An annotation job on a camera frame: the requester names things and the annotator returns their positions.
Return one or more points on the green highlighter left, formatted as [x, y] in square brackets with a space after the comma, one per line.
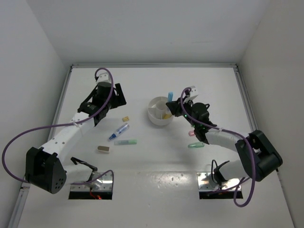
[125, 142]

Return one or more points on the small yellow eraser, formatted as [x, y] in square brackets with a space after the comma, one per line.
[125, 119]

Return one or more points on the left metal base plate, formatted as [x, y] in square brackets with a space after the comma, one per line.
[103, 184]

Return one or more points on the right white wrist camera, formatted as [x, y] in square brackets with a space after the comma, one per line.
[191, 94]

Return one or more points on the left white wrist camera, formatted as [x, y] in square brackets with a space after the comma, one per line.
[103, 77]

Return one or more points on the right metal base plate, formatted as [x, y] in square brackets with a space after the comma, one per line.
[206, 184]

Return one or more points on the green highlighter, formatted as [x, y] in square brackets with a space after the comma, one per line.
[125, 142]
[196, 145]

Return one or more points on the metal base plate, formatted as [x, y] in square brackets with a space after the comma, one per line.
[103, 184]
[206, 184]

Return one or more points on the aluminium frame rail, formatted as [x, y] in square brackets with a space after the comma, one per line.
[249, 107]
[24, 188]
[156, 65]

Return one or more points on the back aluminium frame rail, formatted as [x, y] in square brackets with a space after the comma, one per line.
[156, 65]

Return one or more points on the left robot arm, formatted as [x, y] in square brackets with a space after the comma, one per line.
[44, 165]

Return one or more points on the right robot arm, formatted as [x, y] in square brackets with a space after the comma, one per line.
[209, 133]

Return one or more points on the left aluminium frame rail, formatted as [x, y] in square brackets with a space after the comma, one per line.
[24, 188]

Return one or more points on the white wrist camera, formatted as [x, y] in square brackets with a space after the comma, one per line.
[191, 94]
[103, 77]

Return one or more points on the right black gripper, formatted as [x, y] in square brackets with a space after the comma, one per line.
[175, 107]

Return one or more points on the green highlighter right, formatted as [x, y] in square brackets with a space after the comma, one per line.
[196, 145]

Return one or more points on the yellow highlighter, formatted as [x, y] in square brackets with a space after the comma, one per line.
[167, 116]

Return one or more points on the right aluminium frame rail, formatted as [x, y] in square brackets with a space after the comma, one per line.
[249, 107]

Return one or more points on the white round divided organizer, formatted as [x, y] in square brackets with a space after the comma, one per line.
[157, 109]

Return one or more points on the blue highlighter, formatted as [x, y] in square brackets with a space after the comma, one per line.
[169, 99]

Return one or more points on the brown white eraser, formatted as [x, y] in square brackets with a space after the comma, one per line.
[103, 149]

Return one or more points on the clear blue glue bottle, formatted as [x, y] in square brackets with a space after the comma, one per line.
[119, 131]

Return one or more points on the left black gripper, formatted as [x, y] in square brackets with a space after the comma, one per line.
[118, 99]

